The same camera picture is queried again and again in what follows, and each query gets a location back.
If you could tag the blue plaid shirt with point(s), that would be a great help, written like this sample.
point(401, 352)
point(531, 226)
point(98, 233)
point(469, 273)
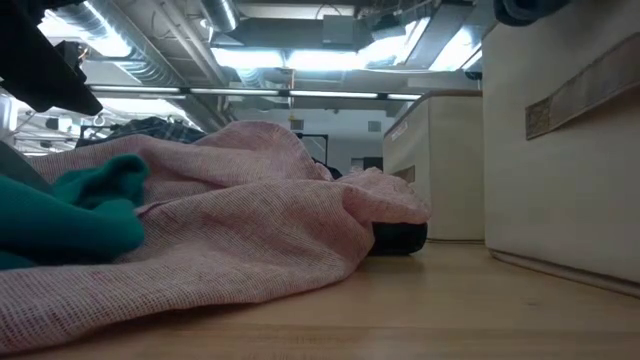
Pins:
point(150, 131)

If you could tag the teal garment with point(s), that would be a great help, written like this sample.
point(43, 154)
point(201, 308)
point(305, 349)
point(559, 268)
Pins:
point(75, 225)

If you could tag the pink shirt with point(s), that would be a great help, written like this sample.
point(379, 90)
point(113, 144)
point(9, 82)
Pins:
point(250, 240)

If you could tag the long ceiling light strip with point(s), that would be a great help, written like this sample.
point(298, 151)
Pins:
point(300, 93)

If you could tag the grey ceiling unit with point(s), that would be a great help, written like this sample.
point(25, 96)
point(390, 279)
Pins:
point(340, 30)

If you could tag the small black bundle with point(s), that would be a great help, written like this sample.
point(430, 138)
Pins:
point(400, 239)

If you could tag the beige fabric storage bin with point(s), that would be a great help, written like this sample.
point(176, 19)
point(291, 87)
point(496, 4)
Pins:
point(550, 200)
point(450, 175)

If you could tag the large ribbed silver duct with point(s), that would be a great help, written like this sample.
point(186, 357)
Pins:
point(125, 45)

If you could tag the smooth silver ceiling duct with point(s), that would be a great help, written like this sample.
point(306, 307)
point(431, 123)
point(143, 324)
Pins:
point(220, 12)

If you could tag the grey wall box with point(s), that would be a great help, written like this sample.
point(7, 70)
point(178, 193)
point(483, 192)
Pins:
point(375, 126)
point(296, 124)

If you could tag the black rectangular frame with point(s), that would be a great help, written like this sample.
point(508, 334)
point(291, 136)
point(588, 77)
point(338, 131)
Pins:
point(326, 147)

